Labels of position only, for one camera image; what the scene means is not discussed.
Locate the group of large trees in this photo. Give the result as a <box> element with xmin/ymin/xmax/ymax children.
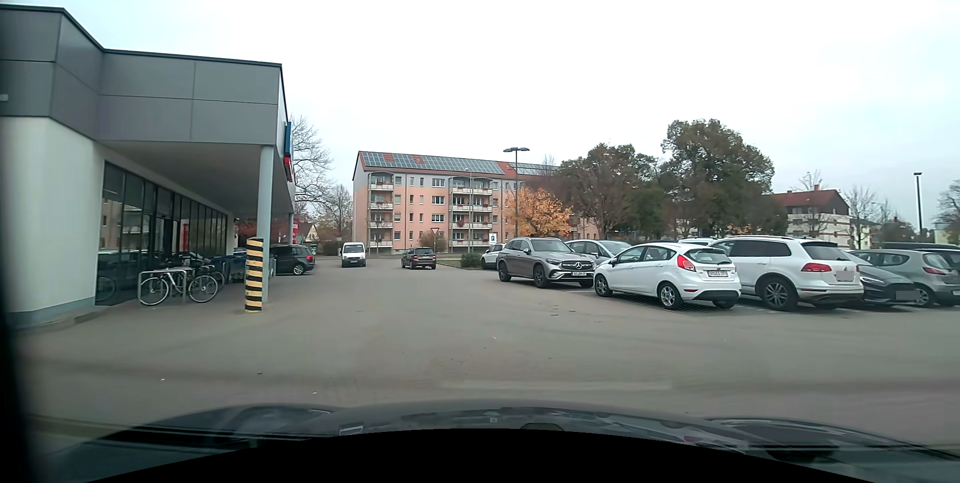
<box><xmin>553</xmin><ymin>119</ymin><xmax>789</xmax><ymax>242</ymax></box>

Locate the car's own bonnet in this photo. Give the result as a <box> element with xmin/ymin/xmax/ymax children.
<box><xmin>30</xmin><ymin>400</ymin><xmax>960</xmax><ymax>483</ymax></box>

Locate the yellow black striped pillar guard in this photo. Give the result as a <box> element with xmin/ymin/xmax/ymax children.
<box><xmin>244</xmin><ymin>237</ymin><xmax>265</xmax><ymax>313</ymax></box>

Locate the grey suv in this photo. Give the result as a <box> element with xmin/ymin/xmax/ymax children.
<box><xmin>495</xmin><ymin>237</ymin><xmax>598</xmax><ymax>289</ymax></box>

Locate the grey asphalt road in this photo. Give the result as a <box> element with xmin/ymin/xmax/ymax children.
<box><xmin>15</xmin><ymin>254</ymin><xmax>960</xmax><ymax>445</ymax></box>

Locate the silver car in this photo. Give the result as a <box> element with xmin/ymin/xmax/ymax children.
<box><xmin>564</xmin><ymin>239</ymin><xmax>633</xmax><ymax>259</ymax></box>

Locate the bare tree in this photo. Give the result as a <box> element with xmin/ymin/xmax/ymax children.
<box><xmin>290</xmin><ymin>115</ymin><xmax>335</xmax><ymax>206</ymax></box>

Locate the orange-leaved tree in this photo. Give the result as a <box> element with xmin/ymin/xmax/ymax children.
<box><xmin>504</xmin><ymin>186</ymin><xmax>575</xmax><ymax>239</ymax></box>

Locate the pink apartment building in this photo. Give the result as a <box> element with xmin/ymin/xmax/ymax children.
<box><xmin>351</xmin><ymin>150</ymin><xmax>560</xmax><ymax>255</ymax></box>

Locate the grey and white store building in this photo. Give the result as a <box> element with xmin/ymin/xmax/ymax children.
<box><xmin>0</xmin><ymin>4</ymin><xmax>297</xmax><ymax>328</ymax></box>

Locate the white hatchback car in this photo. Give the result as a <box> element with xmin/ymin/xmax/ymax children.
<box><xmin>593</xmin><ymin>243</ymin><xmax>743</xmax><ymax>310</ymax></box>

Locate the bicycle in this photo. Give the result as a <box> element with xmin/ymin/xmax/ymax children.
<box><xmin>138</xmin><ymin>267</ymin><xmax>220</xmax><ymax>307</ymax></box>

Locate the grey hatchback car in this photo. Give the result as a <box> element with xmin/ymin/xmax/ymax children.
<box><xmin>851</xmin><ymin>249</ymin><xmax>960</xmax><ymax>308</ymax></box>

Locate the black car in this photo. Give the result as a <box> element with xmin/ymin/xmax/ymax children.
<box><xmin>843</xmin><ymin>252</ymin><xmax>921</xmax><ymax>308</ymax></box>

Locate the dark parked car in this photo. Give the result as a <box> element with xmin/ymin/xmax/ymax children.
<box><xmin>270</xmin><ymin>244</ymin><xmax>317</xmax><ymax>276</ymax></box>

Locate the white house with red roof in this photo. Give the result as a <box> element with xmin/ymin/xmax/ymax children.
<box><xmin>772</xmin><ymin>184</ymin><xmax>875</xmax><ymax>250</ymax></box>

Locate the white suv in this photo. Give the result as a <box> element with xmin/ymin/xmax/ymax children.
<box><xmin>708</xmin><ymin>236</ymin><xmax>865</xmax><ymax>312</ymax></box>

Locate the double-headed lamp post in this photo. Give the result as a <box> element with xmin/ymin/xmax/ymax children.
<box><xmin>503</xmin><ymin>147</ymin><xmax>531</xmax><ymax>240</ymax></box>

